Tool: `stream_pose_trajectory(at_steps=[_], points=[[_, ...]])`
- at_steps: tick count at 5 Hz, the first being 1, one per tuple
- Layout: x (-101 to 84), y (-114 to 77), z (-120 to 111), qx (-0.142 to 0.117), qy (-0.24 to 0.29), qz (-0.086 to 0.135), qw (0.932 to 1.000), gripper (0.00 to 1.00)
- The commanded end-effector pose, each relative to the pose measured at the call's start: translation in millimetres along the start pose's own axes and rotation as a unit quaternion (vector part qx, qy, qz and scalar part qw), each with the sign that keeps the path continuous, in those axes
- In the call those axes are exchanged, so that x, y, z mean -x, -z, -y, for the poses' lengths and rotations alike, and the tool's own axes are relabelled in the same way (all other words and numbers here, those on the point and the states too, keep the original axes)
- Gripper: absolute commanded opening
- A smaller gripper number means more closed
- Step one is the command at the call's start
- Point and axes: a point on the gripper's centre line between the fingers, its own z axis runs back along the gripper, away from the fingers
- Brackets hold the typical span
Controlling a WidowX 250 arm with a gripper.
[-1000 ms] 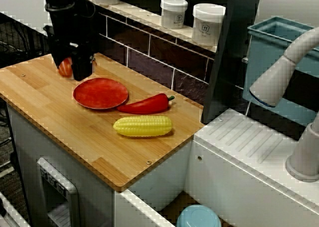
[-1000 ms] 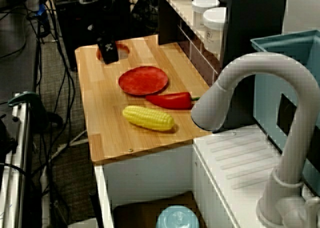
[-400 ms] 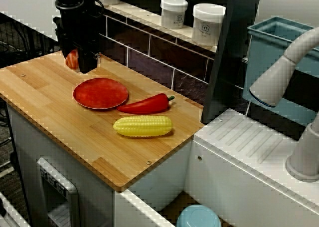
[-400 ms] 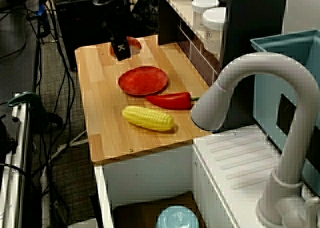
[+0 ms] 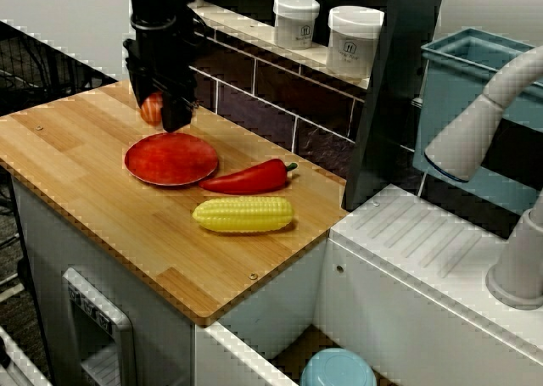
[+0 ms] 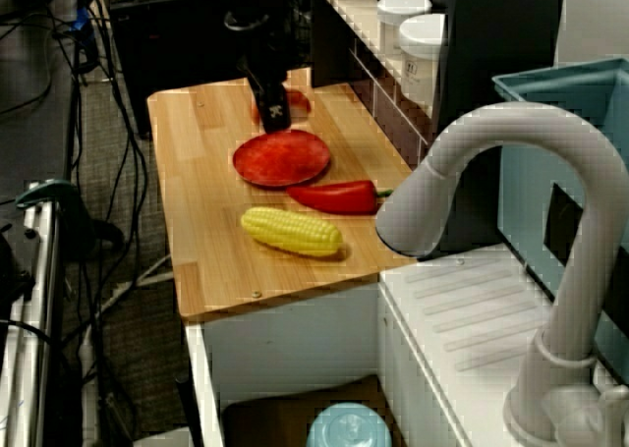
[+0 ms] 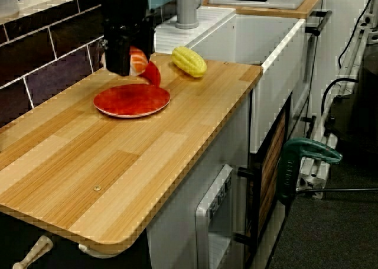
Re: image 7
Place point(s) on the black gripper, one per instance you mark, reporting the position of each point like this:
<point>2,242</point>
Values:
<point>127,29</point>

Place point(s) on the salmon nigiri sushi toy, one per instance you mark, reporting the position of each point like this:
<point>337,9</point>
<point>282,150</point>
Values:
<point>138,60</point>

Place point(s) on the red toy chili pepper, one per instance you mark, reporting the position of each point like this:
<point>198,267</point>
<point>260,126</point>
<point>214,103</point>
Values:
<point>154,74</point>

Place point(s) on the yellow toy corn cob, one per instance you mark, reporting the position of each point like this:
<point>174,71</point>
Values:
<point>190,62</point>

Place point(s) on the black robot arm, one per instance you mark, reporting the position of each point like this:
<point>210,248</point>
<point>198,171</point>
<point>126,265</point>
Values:
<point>124,0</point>

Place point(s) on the red round plate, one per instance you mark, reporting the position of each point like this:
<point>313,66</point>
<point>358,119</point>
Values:
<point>133,102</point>

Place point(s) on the grey toy faucet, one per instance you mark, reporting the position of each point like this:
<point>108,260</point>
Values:
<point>186,12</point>

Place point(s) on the white toy sink unit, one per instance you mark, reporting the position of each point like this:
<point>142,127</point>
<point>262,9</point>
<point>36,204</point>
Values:
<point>265,44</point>

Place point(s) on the white container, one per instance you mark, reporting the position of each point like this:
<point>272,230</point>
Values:
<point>9,0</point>

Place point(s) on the white toy kitchen cabinet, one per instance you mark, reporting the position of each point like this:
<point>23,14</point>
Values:
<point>177,207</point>

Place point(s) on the wood panel cabinet door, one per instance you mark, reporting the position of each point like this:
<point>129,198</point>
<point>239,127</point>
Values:
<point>270,177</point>

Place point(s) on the white toy oven door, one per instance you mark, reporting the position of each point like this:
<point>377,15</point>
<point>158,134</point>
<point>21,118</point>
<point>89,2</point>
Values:
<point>203,227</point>

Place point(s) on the black rod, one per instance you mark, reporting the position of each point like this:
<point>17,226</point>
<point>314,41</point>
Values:
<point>339,190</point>

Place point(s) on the white bracket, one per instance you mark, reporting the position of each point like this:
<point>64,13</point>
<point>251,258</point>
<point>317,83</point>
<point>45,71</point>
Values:
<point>97,252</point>

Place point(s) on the silver aluminium frame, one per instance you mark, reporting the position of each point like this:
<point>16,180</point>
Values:
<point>307,181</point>

